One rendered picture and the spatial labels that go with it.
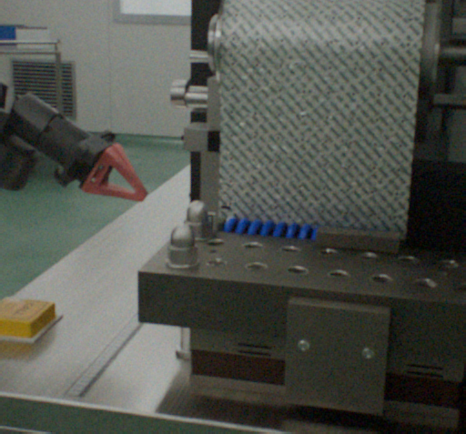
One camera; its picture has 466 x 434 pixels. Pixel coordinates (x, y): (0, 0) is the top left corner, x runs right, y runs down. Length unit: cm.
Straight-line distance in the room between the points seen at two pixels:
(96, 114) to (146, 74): 61
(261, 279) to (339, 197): 20
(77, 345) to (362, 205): 38
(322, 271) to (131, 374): 24
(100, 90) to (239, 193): 613
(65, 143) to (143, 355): 29
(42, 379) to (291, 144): 40
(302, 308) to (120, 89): 629
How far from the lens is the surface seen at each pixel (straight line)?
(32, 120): 105
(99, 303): 111
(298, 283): 81
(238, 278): 82
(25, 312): 103
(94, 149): 100
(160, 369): 92
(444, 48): 99
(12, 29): 596
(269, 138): 97
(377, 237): 92
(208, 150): 107
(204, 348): 87
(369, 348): 80
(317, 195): 98
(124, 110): 704
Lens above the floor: 132
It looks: 15 degrees down
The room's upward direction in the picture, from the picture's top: 1 degrees clockwise
